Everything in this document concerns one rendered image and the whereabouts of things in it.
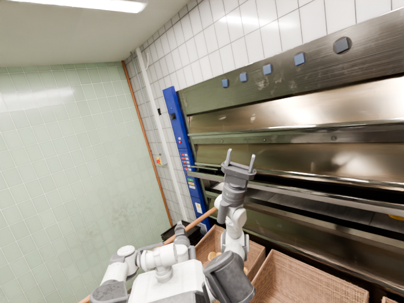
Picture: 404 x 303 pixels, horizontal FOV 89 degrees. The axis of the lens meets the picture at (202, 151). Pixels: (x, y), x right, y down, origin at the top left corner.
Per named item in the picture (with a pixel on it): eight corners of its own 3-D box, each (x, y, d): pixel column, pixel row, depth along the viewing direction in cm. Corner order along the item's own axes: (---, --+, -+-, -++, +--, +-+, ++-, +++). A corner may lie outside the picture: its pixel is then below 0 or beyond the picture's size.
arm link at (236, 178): (254, 179, 68) (247, 206, 74) (258, 165, 76) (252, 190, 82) (217, 169, 72) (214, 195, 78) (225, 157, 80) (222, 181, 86)
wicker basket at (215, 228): (220, 247, 199) (214, 223, 193) (272, 277, 155) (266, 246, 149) (180, 282, 171) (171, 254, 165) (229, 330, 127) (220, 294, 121)
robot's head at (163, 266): (179, 273, 68) (172, 251, 66) (149, 282, 67) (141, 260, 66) (179, 260, 74) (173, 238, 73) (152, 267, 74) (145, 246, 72)
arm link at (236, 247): (249, 257, 99) (249, 278, 78) (223, 255, 102) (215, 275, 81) (248, 232, 101) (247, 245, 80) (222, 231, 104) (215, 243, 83)
